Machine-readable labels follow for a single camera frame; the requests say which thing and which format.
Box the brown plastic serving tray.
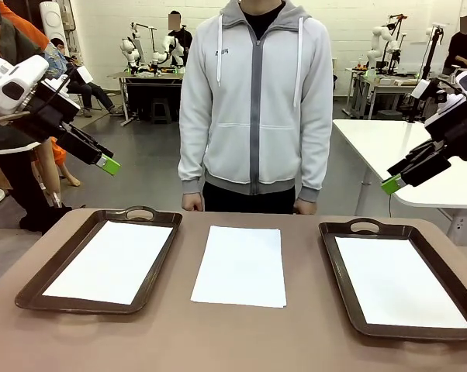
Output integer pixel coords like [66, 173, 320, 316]
[318, 218, 467, 343]
[15, 205, 184, 315]

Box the person's left hand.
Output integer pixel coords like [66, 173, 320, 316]
[294, 198, 319, 216]

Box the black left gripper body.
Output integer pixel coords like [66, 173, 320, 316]
[10, 79, 82, 140]

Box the black stool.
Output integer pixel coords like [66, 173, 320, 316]
[150, 98, 173, 124]

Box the person in black sweater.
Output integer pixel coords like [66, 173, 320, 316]
[442, 15, 467, 77]

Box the white A4 paper sheet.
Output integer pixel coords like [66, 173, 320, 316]
[189, 226, 288, 310]
[42, 219, 175, 305]
[334, 236, 467, 329]

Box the grey background work table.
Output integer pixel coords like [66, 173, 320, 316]
[108, 69, 188, 128]
[344, 66, 464, 121]

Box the black tripod pole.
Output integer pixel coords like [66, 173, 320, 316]
[406, 23, 448, 124]

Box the seated person with glasses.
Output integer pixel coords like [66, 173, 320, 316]
[49, 37, 124, 118]

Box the white table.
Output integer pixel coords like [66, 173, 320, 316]
[332, 119, 467, 246]

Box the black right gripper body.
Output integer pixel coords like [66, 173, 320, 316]
[424, 103, 467, 163]

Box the blue patterned garment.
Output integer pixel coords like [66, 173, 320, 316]
[43, 41, 71, 84]

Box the person's right forearm grey sleeve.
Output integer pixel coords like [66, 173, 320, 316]
[178, 112, 213, 195]

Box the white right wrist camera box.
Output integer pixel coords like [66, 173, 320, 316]
[410, 79, 431, 100]

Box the person's right hand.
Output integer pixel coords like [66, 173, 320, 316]
[182, 191, 206, 212]

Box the person in dark green jacket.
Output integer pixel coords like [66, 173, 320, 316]
[0, 0, 74, 236]

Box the person's left forearm grey sleeve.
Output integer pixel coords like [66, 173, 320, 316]
[295, 112, 334, 203]

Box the person in grey hoodie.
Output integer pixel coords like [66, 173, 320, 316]
[178, 0, 334, 215]

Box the standing person in black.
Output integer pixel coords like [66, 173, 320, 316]
[167, 10, 194, 67]

